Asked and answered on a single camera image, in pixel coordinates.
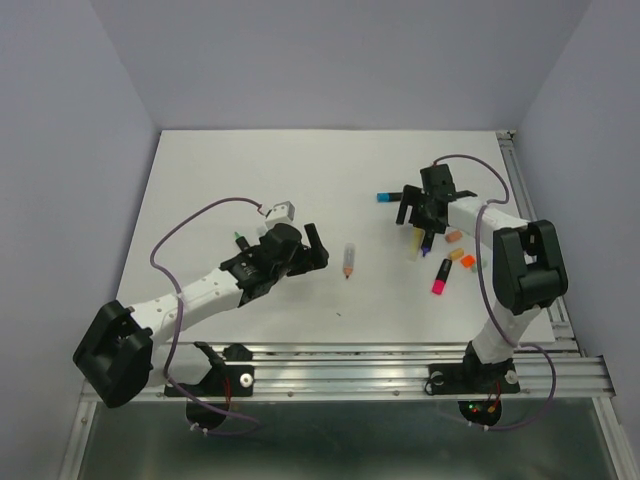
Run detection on purple highlighter black body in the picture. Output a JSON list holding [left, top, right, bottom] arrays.
[[420, 231, 435, 257]]

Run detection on purple cable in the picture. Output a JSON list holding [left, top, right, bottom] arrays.
[[432, 153, 559, 434], [149, 197, 266, 436]]

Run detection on pink highlighter black body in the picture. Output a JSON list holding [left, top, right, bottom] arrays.
[[431, 258, 453, 295]]

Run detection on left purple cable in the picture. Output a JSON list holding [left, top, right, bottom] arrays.
[[149, 197, 266, 436]]

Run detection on aluminium front rail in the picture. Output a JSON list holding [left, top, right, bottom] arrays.
[[82, 341, 616, 402]]

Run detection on peach pastel highlighter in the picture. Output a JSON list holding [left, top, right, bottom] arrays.
[[342, 243, 356, 279]]

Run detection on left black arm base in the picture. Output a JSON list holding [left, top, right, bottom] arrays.
[[164, 341, 259, 436]]

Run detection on aluminium right side rail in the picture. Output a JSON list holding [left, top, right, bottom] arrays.
[[492, 132, 569, 349]]

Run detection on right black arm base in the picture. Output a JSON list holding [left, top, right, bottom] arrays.
[[424, 343, 521, 428]]

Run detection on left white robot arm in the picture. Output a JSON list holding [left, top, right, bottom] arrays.
[[73, 223, 329, 408]]

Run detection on blue highlighter black body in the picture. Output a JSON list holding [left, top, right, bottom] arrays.
[[376, 192, 402, 203]]

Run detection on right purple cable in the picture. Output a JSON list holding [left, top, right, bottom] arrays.
[[432, 153, 559, 434]]

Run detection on green highlighter black body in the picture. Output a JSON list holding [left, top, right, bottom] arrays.
[[234, 232, 250, 251]]

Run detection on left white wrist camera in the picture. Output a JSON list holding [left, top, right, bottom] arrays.
[[265, 201, 295, 229]]

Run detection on aluminium rail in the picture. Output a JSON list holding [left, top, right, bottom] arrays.
[[82, 341, 616, 402], [492, 132, 569, 349]]

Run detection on yellow pastel highlighter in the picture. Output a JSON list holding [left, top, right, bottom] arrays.
[[408, 227, 424, 261]]

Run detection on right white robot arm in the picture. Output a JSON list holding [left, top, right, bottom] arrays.
[[396, 163, 568, 390]]

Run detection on orange pastel highlighter cap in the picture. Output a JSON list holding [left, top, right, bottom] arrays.
[[445, 230, 463, 243]]

